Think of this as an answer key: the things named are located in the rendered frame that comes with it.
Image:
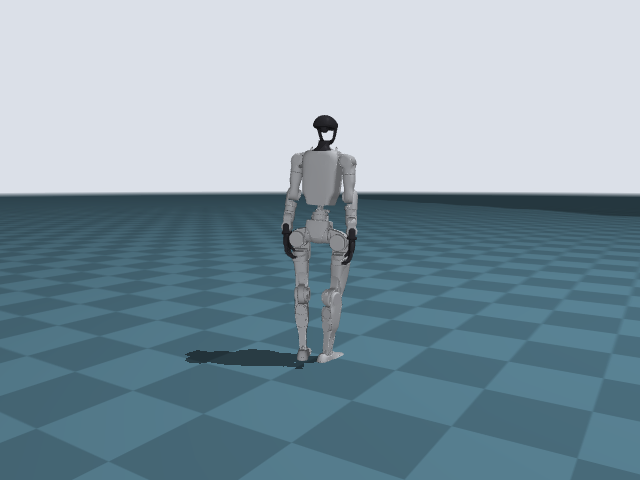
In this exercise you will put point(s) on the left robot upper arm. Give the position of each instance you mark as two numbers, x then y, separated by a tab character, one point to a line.
295	176

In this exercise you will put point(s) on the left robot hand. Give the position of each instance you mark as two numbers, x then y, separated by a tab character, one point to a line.
286	241

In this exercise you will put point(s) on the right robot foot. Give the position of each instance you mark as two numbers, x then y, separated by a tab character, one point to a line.
322	358

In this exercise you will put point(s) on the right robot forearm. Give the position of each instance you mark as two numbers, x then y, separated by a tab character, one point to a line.
351	214

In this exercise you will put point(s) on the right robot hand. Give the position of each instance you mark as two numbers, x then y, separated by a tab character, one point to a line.
351	246

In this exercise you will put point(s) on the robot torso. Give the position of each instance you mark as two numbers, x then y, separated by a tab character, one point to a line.
321	185

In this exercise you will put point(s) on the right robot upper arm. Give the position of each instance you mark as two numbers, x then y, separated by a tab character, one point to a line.
348	163

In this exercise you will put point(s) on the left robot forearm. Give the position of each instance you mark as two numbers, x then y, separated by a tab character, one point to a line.
289	213

